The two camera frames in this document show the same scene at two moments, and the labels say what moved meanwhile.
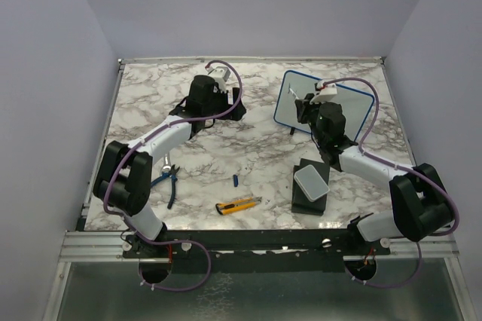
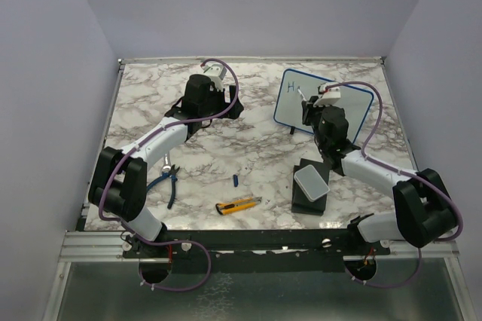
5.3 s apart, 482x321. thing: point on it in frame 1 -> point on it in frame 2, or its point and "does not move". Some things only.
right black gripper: [305, 106] does not move
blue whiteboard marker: [290, 90] -> [303, 96]
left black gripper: [235, 114] does not move
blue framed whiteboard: [294, 85] does not move
